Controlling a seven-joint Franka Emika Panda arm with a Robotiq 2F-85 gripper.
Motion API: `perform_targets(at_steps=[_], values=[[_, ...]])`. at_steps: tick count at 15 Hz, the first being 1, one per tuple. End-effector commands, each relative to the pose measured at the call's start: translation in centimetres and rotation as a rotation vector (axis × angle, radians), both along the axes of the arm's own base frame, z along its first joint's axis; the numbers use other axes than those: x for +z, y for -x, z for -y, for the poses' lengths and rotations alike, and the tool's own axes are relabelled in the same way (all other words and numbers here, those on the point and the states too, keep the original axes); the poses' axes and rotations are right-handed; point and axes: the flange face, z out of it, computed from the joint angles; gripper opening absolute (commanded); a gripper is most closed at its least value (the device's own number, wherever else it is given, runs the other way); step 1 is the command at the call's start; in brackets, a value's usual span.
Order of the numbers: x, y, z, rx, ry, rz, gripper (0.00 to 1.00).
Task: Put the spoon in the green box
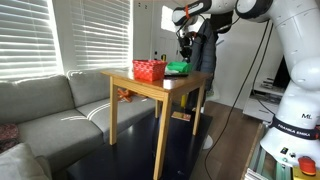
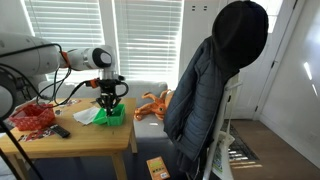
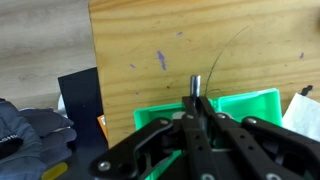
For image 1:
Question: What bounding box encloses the red emergency stop button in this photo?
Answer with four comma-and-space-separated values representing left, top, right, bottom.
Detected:
297, 155, 317, 177

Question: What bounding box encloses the orange book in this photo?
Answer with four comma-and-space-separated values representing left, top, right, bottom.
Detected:
171, 111, 192, 122

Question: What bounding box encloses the black floor rug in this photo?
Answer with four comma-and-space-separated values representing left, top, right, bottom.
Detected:
66, 109, 214, 180

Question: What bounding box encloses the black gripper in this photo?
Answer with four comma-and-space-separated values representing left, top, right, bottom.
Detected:
177, 31, 197, 63

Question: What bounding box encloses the black remote control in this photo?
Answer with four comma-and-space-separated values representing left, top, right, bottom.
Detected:
163, 73, 190, 79

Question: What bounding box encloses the light gray cushion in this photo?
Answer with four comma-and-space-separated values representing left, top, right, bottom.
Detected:
0, 143, 51, 180

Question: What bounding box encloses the white television stand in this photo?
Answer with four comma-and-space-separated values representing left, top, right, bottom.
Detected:
242, 81, 288, 123

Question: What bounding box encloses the green plastic box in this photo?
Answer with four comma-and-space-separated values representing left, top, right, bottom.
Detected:
166, 61, 194, 74

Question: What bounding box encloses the white door with window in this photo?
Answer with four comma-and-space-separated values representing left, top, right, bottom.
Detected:
151, 0, 185, 63

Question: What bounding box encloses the dark patterned blanket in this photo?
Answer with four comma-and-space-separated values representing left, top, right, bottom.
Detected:
0, 123, 21, 154

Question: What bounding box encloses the orange toy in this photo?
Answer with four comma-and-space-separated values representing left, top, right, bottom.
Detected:
116, 88, 134, 103

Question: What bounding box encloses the white round floor base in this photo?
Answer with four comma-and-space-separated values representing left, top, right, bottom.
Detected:
201, 134, 214, 151

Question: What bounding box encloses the large white window blind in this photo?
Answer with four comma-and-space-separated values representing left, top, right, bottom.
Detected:
0, 0, 64, 82

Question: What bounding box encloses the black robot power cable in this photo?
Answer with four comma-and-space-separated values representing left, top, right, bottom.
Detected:
203, 19, 271, 180

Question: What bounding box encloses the black flat screen television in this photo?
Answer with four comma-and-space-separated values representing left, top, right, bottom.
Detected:
273, 56, 292, 89

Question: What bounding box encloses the narrow white window blind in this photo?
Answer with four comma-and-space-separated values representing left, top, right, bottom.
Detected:
70, 0, 134, 72

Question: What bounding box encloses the red woven basket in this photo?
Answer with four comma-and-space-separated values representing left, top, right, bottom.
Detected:
132, 59, 168, 83

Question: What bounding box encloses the light wooden table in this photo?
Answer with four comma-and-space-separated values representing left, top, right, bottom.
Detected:
100, 67, 214, 180

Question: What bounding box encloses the gray fabric sofa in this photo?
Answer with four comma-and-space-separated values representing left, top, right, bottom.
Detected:
0, 69, 158, 176

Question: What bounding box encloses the dark gray hanging coat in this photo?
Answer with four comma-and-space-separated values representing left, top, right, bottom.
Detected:
186, 18, 219, 93

